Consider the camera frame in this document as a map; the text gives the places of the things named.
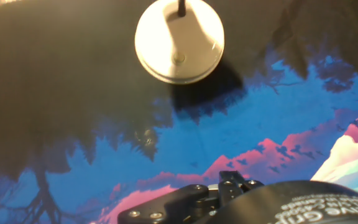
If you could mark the white round plate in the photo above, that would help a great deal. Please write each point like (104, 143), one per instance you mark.
(154, 46)

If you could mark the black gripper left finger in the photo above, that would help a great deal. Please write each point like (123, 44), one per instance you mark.
(166, 207)

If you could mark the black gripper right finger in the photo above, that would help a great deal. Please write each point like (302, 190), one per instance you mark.
(230, 186)

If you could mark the blue landscape print desk mat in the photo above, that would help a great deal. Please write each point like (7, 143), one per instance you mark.
(228, 124)

